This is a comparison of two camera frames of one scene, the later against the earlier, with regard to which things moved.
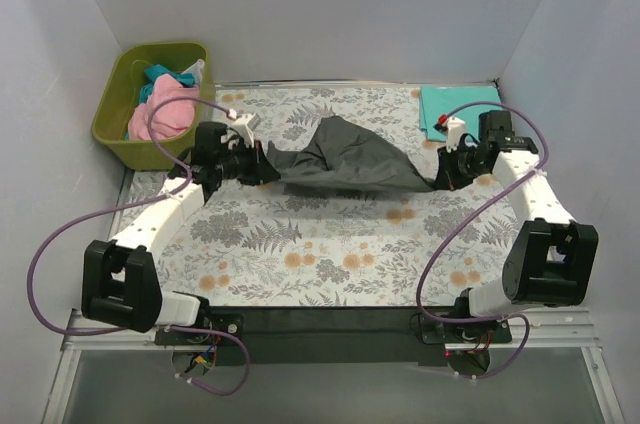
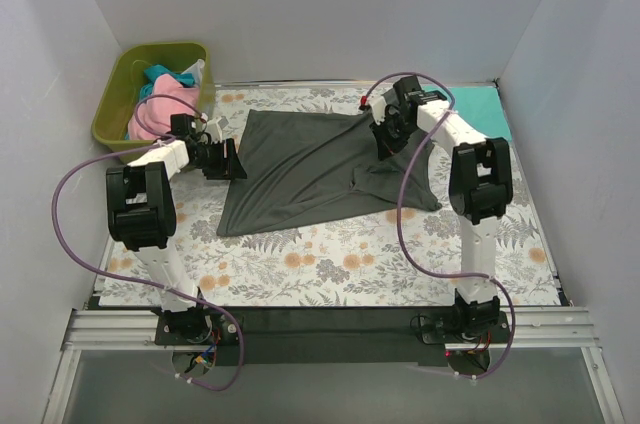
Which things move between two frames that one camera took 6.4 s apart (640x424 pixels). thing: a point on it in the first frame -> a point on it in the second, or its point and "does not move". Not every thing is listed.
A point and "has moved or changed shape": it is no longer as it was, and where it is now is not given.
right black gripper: [447, 169] -> [382, 129]
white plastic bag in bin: [196, 69] does not move
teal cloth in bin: [154, 71] does not move
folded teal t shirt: [436, 101] does not move
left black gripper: [256, 164] -> [223, 158]
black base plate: [336, 335] does not move
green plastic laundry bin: [111, 121] does not move
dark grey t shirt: [342, 155] has moved or changed shape
